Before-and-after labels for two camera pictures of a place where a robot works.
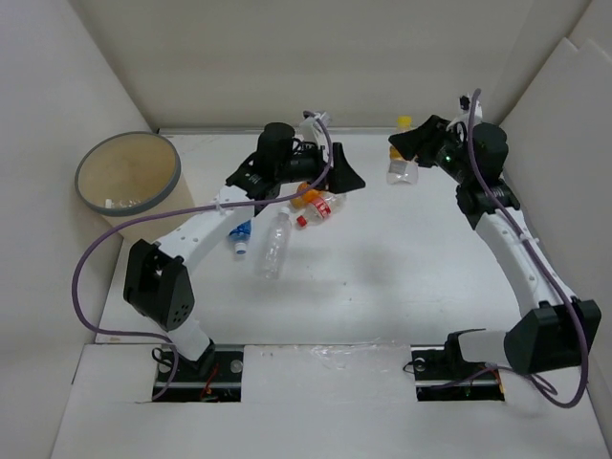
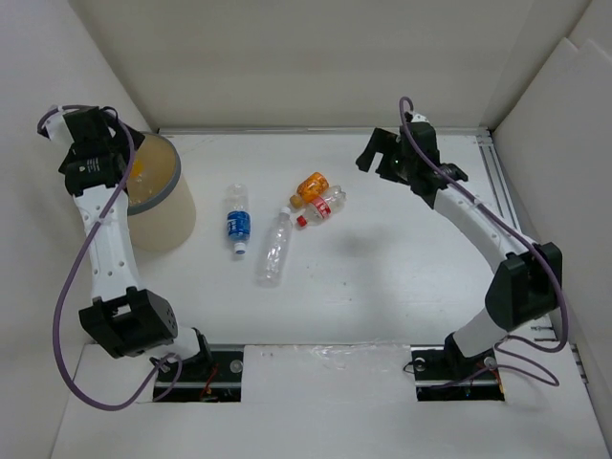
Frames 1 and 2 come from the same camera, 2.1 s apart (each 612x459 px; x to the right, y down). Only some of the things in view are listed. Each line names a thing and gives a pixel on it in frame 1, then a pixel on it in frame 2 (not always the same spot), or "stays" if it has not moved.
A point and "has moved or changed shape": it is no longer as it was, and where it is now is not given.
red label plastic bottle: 327,206 stays
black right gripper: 422,141 → 383,142
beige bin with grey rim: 131,175 stays
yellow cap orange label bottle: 400,168 has moved or changed shape
